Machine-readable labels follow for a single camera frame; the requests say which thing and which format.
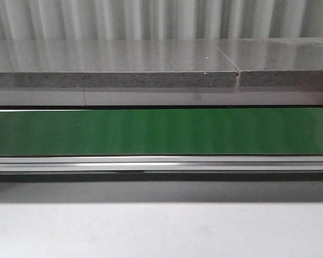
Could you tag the green conveyor belt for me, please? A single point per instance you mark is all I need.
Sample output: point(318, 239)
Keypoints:
point(162, 132)

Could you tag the grey stone countertop slab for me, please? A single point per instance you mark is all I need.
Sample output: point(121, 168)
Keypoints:
point(223, 63)

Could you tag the white pleated curtain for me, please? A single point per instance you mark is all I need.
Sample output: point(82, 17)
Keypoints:
point(135, 20)

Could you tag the aluminium conveyor frame rail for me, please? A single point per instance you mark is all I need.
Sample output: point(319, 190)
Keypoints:
point(162, 168)

